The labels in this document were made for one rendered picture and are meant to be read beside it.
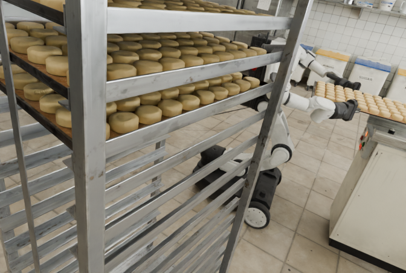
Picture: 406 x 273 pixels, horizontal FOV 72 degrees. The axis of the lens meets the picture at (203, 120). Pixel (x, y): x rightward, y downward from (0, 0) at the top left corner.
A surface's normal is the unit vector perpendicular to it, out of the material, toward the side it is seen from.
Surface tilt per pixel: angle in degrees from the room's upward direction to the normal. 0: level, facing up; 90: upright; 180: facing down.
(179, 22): 90
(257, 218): 90
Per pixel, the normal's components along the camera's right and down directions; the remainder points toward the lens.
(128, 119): 0.16, -0.89
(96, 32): 0.77, 0.39
